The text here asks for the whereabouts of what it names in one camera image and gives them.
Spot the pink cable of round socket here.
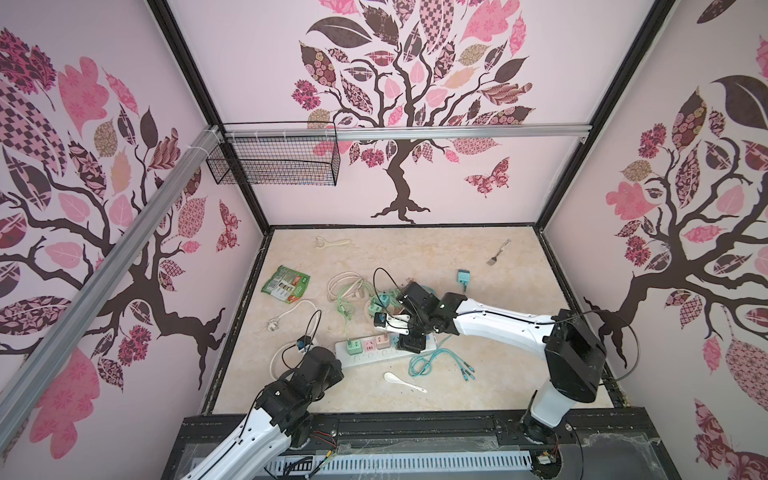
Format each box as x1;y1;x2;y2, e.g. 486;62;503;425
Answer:
326;271;370;302

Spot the green snack packet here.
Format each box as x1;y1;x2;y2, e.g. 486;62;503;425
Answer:
261;265;311;304

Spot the white power strip cable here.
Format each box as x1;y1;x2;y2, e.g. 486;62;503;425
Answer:
266;298;322;382

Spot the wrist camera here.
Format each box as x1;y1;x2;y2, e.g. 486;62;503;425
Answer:
296;335;313;354
373;311;410;335

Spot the white ceramic spoon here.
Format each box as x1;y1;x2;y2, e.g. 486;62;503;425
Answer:
383;371;428;394

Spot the aluminium rail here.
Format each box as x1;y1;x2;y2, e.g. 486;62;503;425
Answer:
1;125;221;448
225;123;592;141

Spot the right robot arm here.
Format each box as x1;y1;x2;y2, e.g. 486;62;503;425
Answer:
374;282;606;444

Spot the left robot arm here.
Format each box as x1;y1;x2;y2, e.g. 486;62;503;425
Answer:
185;347;343;479

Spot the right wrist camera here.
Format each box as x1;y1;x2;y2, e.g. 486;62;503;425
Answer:
373;311;410;335

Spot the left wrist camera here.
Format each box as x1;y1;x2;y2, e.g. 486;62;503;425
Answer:
296;335;313;354

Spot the white multicolour power strip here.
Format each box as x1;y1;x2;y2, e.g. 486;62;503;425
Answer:
334;333;414;369

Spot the metal fork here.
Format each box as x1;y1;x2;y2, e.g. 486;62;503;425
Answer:
487;239;511;266

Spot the pale yellow peeler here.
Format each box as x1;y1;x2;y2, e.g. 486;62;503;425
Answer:
315;236;352;250

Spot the aluminium rail back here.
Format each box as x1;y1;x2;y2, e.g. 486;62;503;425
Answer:
225;123;592;141

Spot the black wire basket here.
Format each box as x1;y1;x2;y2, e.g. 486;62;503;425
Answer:
206;120;341;186

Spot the green USB charger plug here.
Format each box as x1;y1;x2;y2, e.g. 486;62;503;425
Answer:
367;301;383;317

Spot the tangled charging cables bundle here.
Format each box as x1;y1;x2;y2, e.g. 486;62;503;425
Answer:
334;275;478;382

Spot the light green charger plug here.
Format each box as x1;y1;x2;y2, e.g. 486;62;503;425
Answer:
346;340;363;356

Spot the aluminium rail left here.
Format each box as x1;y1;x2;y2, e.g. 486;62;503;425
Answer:
1;125;221;448

